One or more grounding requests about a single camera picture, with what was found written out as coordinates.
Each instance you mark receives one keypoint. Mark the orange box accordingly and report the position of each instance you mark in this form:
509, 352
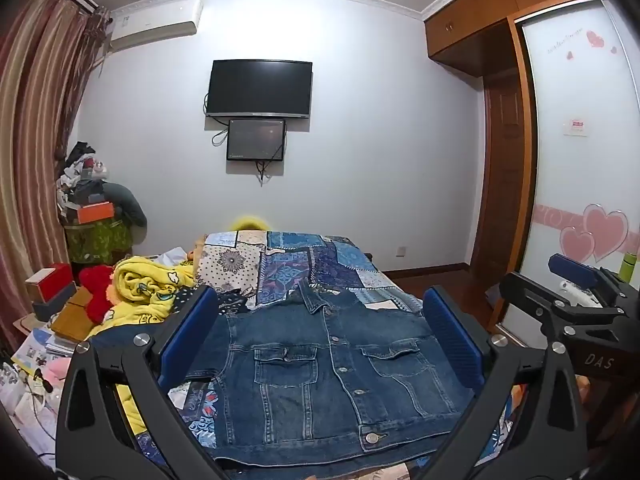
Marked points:
94, 212

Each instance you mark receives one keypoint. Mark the white air conditioner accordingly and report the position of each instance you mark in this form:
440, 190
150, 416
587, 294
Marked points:
155, 25

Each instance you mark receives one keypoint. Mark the green bottle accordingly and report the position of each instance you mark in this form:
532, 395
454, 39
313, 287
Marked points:
629, 266

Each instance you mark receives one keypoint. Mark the brown box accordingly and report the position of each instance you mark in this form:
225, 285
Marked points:
72, 320

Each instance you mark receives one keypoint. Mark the striped brown curtain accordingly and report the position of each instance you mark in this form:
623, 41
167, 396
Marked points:
35, 110

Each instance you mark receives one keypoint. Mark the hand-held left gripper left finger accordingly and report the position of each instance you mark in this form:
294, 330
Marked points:
187, 335

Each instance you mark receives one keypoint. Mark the red and white sticker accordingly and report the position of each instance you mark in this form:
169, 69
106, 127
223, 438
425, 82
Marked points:
576, 127

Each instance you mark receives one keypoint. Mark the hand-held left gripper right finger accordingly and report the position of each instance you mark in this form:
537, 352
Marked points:
452, 340

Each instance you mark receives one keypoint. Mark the small black monitor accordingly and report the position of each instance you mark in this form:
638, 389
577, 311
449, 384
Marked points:
256, 139

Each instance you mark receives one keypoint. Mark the pink cloth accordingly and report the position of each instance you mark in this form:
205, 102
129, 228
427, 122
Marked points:
57, 369

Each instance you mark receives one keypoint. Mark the blue patchwork quilt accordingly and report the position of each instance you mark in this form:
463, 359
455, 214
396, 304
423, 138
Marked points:
320, 265

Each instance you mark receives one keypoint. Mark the blue denim jacket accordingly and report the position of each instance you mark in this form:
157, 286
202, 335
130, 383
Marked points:
310, 370

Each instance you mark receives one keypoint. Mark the dark grey box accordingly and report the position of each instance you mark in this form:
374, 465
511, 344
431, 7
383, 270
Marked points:
52, 307

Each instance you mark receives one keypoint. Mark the pile of papers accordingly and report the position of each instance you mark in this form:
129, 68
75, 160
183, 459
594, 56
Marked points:
40, 355

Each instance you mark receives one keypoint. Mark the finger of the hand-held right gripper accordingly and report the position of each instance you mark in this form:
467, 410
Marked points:
535, 296
572, 264

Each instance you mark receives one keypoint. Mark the red and white box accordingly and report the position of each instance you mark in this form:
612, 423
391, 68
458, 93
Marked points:
50, 282

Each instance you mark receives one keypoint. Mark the red plush toy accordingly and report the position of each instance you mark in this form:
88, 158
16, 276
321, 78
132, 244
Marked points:
97, 290

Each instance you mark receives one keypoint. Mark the black wall television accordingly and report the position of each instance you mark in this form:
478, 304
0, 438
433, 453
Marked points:
260, 87

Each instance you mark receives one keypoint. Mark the yellow plush item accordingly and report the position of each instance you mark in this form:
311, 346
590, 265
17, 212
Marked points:
248, 223

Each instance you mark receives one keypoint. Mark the yellow cartoon-print blanket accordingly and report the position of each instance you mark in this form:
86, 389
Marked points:
145, 285

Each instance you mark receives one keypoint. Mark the wooden overhead cabinets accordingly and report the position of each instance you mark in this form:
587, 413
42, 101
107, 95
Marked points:
470, 25

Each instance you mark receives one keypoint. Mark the pile of mixed clothes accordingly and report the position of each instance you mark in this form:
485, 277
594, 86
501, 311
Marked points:
100, 240

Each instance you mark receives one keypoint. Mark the brown wooden door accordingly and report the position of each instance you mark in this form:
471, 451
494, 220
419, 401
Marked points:
502, 175

